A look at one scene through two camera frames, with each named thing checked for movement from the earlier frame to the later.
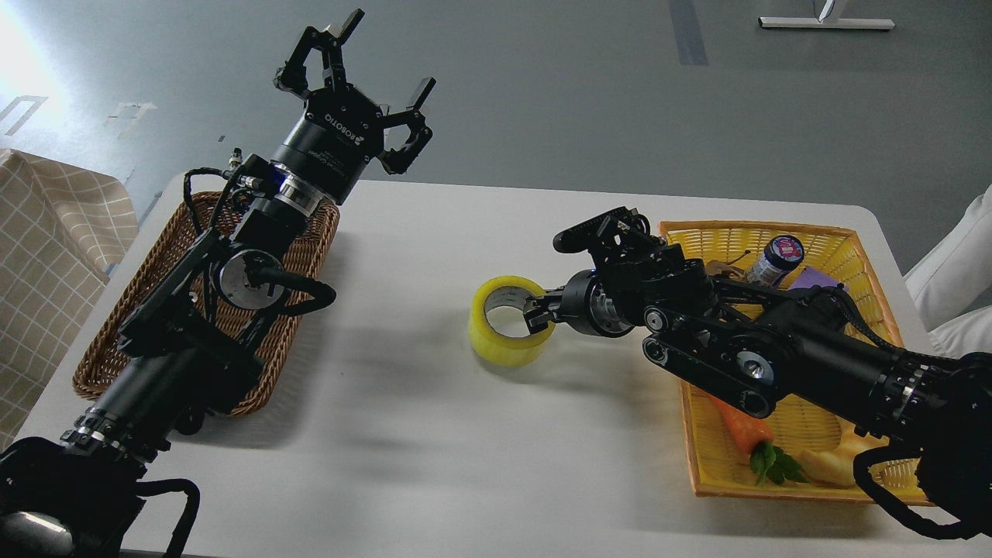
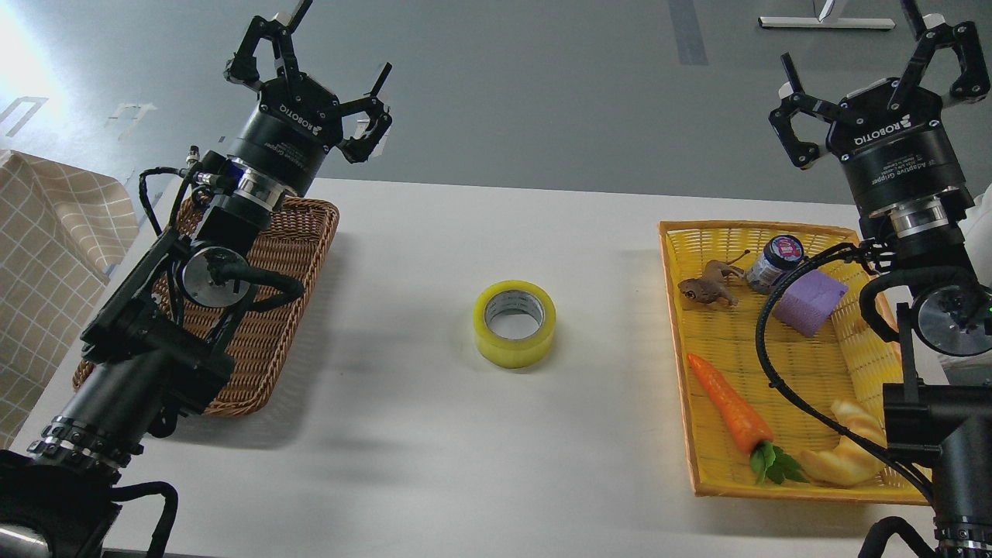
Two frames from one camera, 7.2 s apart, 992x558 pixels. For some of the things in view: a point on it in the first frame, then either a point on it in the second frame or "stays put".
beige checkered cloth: [62, 229] stays put
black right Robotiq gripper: [589, 305] → [890, 135]
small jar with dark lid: [780, 256] stays put
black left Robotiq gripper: [342, 130] → [297, 121]
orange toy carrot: [755, 436] stays put
